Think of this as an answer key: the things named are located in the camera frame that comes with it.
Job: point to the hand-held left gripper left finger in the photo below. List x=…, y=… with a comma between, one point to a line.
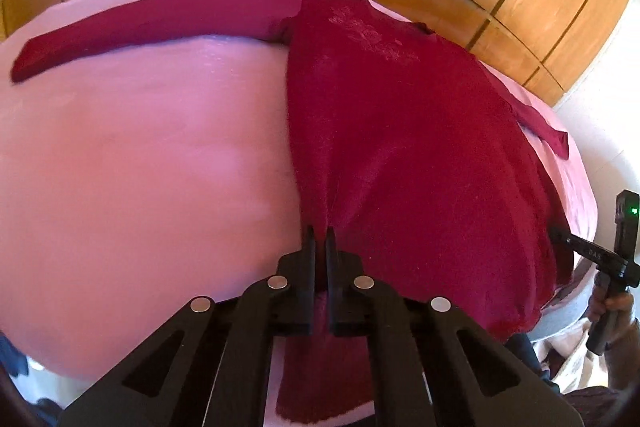
x=310, y=249

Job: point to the person's right hand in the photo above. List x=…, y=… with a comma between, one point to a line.
x=620, y=303

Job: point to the dark red sweater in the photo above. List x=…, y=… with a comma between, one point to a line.
x=400, y=132

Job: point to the beige printed cloth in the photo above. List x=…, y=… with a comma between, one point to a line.
x=575, y=357

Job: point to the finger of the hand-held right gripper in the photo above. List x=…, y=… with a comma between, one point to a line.
x=570, y=243

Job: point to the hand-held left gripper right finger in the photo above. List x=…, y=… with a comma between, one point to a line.
x=331, y=252

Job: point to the grey mattress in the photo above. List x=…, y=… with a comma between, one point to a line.
x=567, y=307

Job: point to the person's blue clothing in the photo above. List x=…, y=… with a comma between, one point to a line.
x=12, y=357

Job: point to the person's right forearm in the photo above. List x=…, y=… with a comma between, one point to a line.
x=625, y=352

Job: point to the pink bed sheet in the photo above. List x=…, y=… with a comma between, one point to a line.
x=150, y=157

